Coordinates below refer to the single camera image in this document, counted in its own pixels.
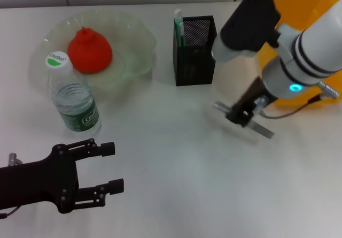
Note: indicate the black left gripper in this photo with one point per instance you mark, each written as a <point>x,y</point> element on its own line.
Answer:
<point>40,182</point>

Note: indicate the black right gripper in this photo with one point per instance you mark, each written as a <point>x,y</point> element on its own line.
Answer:
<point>253,96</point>

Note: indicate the grey marker pen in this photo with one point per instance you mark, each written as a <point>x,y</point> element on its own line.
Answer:
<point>263,131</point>

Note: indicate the clear water bottle green label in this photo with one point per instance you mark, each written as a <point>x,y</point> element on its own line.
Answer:
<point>72,96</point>

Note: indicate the mint green utility knife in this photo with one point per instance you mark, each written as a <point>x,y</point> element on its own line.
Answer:
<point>179,26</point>

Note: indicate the orange fruit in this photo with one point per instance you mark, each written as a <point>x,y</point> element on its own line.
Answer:
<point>91,50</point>

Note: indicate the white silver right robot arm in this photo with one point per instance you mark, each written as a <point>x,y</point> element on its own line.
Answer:
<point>315,48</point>

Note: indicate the black mesh pen holder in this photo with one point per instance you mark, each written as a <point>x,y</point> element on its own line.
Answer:
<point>195,69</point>

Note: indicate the pale green glass fruit plate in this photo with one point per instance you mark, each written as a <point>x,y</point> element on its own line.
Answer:
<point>133,48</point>

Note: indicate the yellow plastic bin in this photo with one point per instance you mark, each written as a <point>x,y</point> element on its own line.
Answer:
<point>296,2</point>

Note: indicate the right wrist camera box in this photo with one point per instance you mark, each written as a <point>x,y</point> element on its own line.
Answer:
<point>248,26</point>

